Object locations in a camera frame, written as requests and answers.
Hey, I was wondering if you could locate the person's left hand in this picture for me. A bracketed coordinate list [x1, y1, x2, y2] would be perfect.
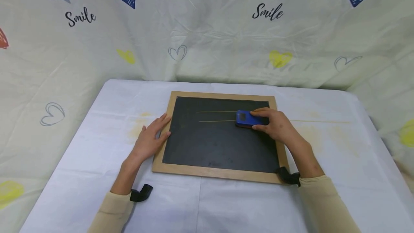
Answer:
[130, 113, 172, 164]

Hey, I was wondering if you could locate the person's right hand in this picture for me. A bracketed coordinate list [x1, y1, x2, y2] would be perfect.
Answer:
[250, 107, 314, 155]

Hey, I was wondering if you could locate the blue board eraser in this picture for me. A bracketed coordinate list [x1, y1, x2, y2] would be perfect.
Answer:
[235, 110, 270, 129]

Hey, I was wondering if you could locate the wooden framed black chalkboard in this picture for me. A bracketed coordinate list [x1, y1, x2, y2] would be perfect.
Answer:
[151, 91, 290, 185]

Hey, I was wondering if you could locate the person's right forearm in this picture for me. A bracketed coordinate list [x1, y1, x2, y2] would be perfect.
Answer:
[286, 143, 362, 233]

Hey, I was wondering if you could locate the person's left forearm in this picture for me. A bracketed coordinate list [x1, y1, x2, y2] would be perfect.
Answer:
[87, 155, 143, 233]

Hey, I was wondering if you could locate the black wrist band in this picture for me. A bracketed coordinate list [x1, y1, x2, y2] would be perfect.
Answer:
[129, 184, 153, 202]
[275, 166, 302, 188]

